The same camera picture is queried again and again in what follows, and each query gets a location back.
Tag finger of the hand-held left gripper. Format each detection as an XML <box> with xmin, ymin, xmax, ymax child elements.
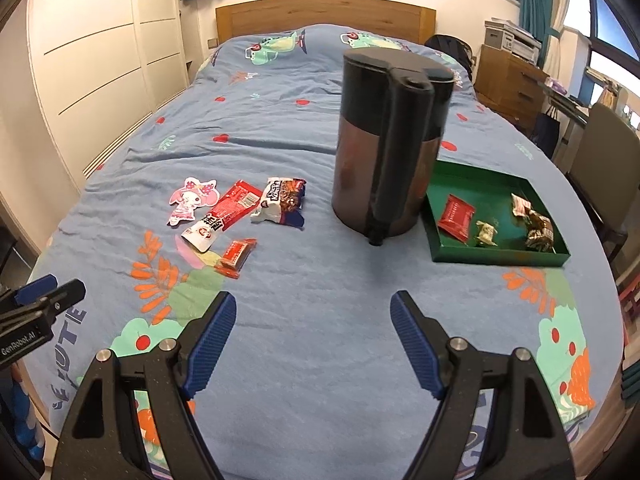
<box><xmin>14</xmin><ymin>274</ymin><xmax>57</xmax><ymax>307</ymax></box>
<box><xmin>0</xmin><ymin>279</ymin><xmax>87</xmax><ymax>333</ymax></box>

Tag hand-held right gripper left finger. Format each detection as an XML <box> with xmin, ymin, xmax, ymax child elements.
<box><xmin>57</xmin><ymin>291</ymin><xmax>237</xmax><ymax>480</ymax></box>

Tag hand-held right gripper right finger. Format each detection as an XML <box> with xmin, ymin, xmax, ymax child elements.
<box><xmin>390</xmin><ymin>290</ymin><xmax>576</xmax><ymax>480</ymax></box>

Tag small orange candy packet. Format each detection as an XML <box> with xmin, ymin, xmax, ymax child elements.
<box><xmin>215</xmin><ymin>238</ymin><xmax>258</xmax><ymax>279</ymax></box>

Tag small beige candy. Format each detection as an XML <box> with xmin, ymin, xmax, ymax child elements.
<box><xmin>475</xmin><ymin>221</ymin><xmax>499</xmax><ymax>247</ymax></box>

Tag long red white snack packet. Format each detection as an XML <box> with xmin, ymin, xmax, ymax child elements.
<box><xmin>181</xmin><ymin>180</ymin><xmax>263</xmax><ymax>253</ymax></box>

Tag red square snack packet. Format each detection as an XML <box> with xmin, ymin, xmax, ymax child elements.
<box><xmin>438</xmin><ymin>194</ymin><xmax>475</xmax><ymax>242</ymax></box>

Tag pink cartoon character packet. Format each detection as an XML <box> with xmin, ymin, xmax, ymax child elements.
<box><xmin>166</xmin><ymin>176</ymin><xmax>221</xmax><ymax>228</ymax></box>

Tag white brown cookie packet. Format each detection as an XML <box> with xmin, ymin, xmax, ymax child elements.
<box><xmin>250</xmin><ymin>176</ymin><xmax>307</xmax><ymax>231</ymax></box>

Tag brown oat snack packet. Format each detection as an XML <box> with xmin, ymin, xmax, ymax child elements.
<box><xmin>524</xmin><ymin>210</ymin><xmax>555</xmax><ymax>252</ymax></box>

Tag green tray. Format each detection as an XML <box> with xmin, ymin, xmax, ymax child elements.
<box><xmin>421</xmin><ymin>161</ymin><xmax>571</xmax><ymax>264</ymax></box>

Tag printed blue blanket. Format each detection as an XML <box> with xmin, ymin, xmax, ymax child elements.
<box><xmin>15</xmin><ymin>24</ymin><xmax>626</xmax><ymax>480</ymax></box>

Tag black electric kettle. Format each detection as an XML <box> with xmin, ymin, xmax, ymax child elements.
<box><xmin>331</xmin><ymin>49</ymin><xmax>456</xmax><ymax>246</ymax></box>

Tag white wardrobe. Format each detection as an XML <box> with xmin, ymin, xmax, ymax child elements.
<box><xmin>0</xmin><ymin>0</ymin><xmax>193</xmax><ymax>201</ymax></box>

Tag black shopping bag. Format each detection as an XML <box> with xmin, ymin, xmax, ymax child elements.
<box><xmin>531</xmin><ymin>107</ymin><xmax>560</xmax><ymax>158</ymax></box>

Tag grey chair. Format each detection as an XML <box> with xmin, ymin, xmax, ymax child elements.
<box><xmin>565</xmin><ymin>103</ymin><xmax>640</xmax><ymax>261</ymax></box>

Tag wooden dresser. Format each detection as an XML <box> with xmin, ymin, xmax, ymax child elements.
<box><xmin>474</xmin><ymin>44</ymin><xmax>550</xmax><ymax>126</ymax></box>

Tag desk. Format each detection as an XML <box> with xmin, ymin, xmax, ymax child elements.
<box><xmin>542</xmin><ymin>85</ymin><xmax>640</xmax><ymax>161</ymax></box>

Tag black backpack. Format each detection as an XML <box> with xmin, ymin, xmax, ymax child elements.
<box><xmin>424</xmin><ymin>34</ymin><xmax>473</xmax><ymax>81</ymax></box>

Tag white printer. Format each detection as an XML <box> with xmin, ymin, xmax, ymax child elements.
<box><xmin>484</xmin><ymin>18</ymin><xmax>541</xmax><ymax>63</ymax></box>

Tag wooden headboard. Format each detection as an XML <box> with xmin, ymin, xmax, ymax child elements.
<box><xmin>215</xmin><ymin>0</ymin><xmax>437</xmax><ymax>46</ymax></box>

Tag white sheer curtain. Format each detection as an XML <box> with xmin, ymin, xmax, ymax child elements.
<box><xmin>545</xmin><ymin>0</ymin><xmax>572</xmax><ymax>81</ymax></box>

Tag dark framed window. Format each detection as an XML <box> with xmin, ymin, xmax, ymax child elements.
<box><xmin>560</xmin><ymin>0</ymin><xmax>640</xmax><ymax>91</ymax></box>

